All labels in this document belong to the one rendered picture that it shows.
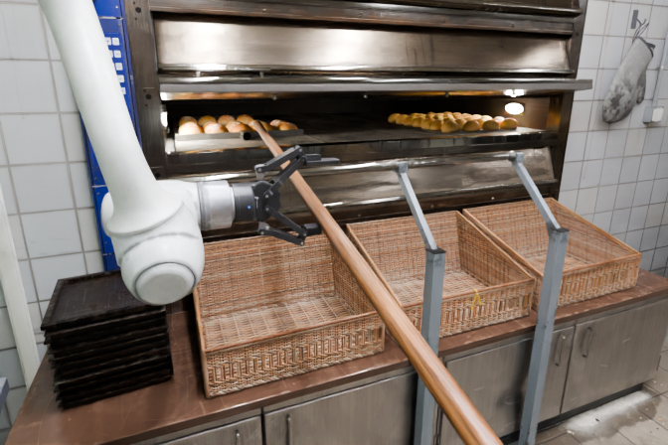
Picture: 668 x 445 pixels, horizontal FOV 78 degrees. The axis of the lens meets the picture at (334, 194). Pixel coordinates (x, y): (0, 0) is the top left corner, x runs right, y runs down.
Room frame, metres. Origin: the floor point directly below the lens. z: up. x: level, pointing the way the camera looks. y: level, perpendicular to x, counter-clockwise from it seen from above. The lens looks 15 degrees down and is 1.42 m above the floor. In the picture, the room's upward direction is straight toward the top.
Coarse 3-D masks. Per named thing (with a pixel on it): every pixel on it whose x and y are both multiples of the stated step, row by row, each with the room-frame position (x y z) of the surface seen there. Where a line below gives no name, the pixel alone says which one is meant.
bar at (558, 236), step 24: (312, 168) 1.18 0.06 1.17; (336, 168) 1.20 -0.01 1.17; (360, 168) 1.22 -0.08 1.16; (384, 168) 1.25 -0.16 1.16; (408, 168) 1.29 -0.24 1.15; (408, 192) 1.22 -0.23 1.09; (528, 192) 1.38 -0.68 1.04; (552, 216) 1.30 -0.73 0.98; (432, 240) 1.11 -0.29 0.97; (552, 240) 1.26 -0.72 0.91; (432, 264) 1.06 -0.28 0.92; (552, 264) 1.25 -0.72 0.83; (432, 288) 1.06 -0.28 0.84; (552, 288) 1.24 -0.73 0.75; (432, 312) 1.06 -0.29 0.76; (552, 312) 1.24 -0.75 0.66; (432, 336) 1.07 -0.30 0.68; (528, 384) 1.27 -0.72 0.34; (432, 408) 1.07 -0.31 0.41; (528, 408) 1.25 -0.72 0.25; (528, 432) 1.24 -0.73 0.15
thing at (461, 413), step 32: (256, 128) 1.57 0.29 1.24; (288, 160) 1.15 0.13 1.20; (320, 224) 0.77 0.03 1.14; (352, 256) 0.62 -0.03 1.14; (384, 288) 0.53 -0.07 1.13; (384, 320) 0.48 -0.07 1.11; (416, 352) 0.41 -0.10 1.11; (448, 384) 0.36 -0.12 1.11; (448, 416) 0.34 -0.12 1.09; (480, 416) 0.33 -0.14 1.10
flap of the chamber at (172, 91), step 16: (176, 96) 1.35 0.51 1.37; (192, 96) 1.38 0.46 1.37; (208, 96) 1.40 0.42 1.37; (224, 96) 1.42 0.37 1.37; (240, 96) 1.45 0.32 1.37; (256, 96) 1.48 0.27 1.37; (288, 96) 1.53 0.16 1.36; (304, 96) 1.56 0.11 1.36; (320, 96) 1.59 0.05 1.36; (336, 96) 1.62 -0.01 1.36; (352, 96) 1.66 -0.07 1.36
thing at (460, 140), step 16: (304, 144) 1.60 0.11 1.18; (320, 144) 1.60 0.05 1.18; (336, 144) 1.60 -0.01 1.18; (352, 144) 1.62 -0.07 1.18; (368, 144) 1.65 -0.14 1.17; (384, 144) 1.68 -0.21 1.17; (400, 144) 1.70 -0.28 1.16; (416, 144) 1.73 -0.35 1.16; (432, 144) 1.76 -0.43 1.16; (448, 144) 1.79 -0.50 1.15; (464, 144) 1.82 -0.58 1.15; (480, 144) 1.86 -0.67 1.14; (176, 160) 1.38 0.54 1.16; (192, 160) 1.40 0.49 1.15; (208, 160) 1.42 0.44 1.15; (224, 160) 1.44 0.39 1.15; (240, 160) 1.46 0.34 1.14
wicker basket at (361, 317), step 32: (224, 256) 1.39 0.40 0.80; (256, 256) 1.43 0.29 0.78; (288, 256) 1.47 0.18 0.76; (224, 288) 1.36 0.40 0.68; (256, 288) 1.39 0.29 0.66; (288, 288) 1.44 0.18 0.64; (352, 288) 1.34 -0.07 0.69; (224, 320) 1.30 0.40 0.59; (256, 320) 1.30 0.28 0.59; (288, 320) 1.30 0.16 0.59; (320, 320) 1.30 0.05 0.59; (352, 320) 1.09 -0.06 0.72; (224, 352) 0.95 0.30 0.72; (256, 352) 0.98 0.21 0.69; (288, 352) 1.12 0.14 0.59; (320, 352) 1.12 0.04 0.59; (352, 352) 1.09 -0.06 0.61; (224, 384) 0.94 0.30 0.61; (256, 384) 0.98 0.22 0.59
